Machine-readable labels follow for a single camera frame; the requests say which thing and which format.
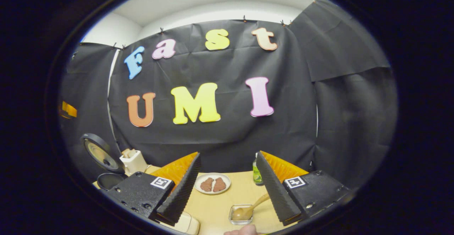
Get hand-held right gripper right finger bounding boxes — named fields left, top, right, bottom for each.
left=255, top=151, right=356, bottom=226

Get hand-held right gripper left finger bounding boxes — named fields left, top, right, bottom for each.
left=106, top=152, right=202, bottom=226

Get clear tray of white rice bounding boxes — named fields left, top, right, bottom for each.
left=160, top=211, right=201, bottom=235

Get wooden spoon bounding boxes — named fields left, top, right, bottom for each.
left=231, top=192, right=271, bottom=222

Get metal wire chopstick holder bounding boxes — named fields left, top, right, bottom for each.
left=229, top=204, right=254, bottom=225

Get black and silver rice cooker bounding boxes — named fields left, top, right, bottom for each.
left=81, top=133, right=126, bottom=192

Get green drink bottle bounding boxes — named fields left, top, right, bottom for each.
left=252, top=152, right=265, bottom=186

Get white round plate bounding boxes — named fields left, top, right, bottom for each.
left=194, top=172, right=232, bottom=195

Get white toaster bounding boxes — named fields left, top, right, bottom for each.
left=119, top=149, right=149, bottom=176

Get black backdrop cloth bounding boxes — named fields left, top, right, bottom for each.
left=59, top=0, right=398, bottom=193

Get row of black cloth clips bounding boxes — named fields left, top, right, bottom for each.
left=112, top=0, right=317, bottom=49

